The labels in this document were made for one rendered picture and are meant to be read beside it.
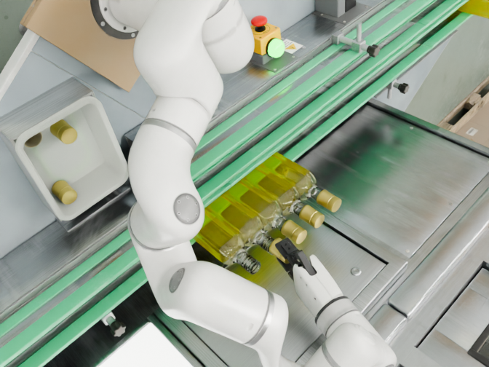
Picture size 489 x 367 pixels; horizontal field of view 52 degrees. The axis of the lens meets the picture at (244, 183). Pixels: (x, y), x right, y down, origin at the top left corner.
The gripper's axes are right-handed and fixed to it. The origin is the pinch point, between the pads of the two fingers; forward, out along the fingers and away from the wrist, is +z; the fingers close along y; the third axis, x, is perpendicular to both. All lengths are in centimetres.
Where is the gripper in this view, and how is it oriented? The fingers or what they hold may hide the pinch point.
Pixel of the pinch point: (287, 254)
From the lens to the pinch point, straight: 100.4
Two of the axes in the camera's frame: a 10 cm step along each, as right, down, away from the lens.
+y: -1.3, -6.9, -7.1
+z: -4.8, -5.8, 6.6
